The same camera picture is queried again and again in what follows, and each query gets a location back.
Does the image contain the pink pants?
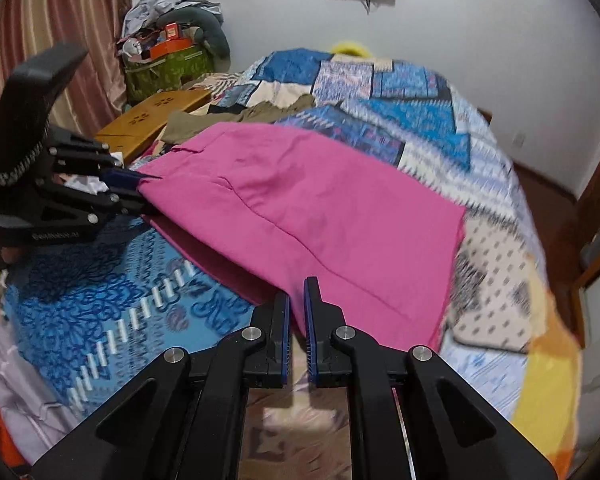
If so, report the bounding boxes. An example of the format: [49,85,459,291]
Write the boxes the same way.
[138,122,465,350]

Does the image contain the white crumpled cloth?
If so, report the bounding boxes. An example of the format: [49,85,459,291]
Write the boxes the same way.
[64,176,109,195]

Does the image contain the wooden lap table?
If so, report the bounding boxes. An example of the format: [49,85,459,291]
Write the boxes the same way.
[95,89,211,165]

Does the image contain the orange yellow blanket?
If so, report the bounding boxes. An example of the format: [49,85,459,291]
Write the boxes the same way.
[512,269,582,479]

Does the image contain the blue patchwork bedsheet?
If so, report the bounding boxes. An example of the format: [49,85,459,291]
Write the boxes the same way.
[2,48,552,480]

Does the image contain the olive green pants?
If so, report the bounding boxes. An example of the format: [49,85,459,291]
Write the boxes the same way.
[161,94,315,145]

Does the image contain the striped pink curtain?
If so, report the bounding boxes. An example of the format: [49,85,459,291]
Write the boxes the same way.
[0,0,132,136]

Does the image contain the orange box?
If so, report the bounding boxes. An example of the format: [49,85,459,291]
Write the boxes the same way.
[149,22,194,60]

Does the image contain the black folded garment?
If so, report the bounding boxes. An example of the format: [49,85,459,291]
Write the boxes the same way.
[207,103,246,115]

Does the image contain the grey plush toy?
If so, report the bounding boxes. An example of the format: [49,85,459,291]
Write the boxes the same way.
[156,6,230,60]

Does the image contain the yellow round object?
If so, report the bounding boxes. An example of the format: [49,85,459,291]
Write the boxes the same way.
[330,41,373,58]

